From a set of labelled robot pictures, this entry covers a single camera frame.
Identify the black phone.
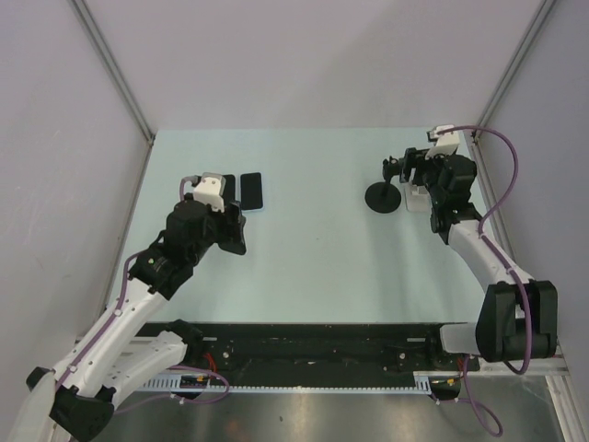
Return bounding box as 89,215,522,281
223,174,237,204

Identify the black round-base phone stand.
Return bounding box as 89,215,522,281
364,157,402,214

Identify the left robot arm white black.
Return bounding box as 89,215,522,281
9,200,246,441

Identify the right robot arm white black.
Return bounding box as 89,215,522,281
399,147,558,369

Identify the white phone stand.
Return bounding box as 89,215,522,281
404,183,431,213

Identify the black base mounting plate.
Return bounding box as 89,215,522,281
133,321,484,390

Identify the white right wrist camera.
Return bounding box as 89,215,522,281
425,124,460,159

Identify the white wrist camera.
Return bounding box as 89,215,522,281
425,124,460,159
192,172,226,213

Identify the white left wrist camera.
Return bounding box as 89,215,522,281
192,172,226,213

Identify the aluminium rail right side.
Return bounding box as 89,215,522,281
465,130,530,291

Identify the aluminium corner post right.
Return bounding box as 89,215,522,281
477,0,560,126

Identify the aluminium corner post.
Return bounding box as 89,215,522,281
68,0,156,146
477,0,560,126

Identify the white slotted cable duct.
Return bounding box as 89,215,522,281
138,372,461,395

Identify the aluminium corner post left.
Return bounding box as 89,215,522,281
68,0,156,146

